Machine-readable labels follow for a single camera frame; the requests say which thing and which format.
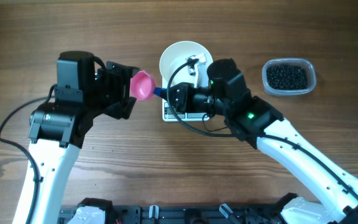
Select black beans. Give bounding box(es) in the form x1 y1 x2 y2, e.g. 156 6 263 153
267 64 308 90

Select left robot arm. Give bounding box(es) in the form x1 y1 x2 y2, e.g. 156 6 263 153
13 50 139 223

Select white plastic bowl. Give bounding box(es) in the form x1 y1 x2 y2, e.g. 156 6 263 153
159 41 213 88

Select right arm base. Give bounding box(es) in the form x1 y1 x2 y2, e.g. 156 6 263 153
273 193 336 224

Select pink scoop blue handle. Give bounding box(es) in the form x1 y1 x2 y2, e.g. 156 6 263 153
129 70 167 100

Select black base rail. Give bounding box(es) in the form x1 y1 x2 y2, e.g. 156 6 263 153
57 203 285 224

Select white digital kitchen scale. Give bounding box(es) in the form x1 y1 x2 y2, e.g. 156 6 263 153
163 99 211 121

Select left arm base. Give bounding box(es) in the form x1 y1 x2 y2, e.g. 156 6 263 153
68 198 122 224

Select clear plastic container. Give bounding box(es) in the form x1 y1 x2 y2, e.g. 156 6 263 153
262 58 316 96

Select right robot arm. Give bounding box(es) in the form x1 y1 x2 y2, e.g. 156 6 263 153
167 59 358 223

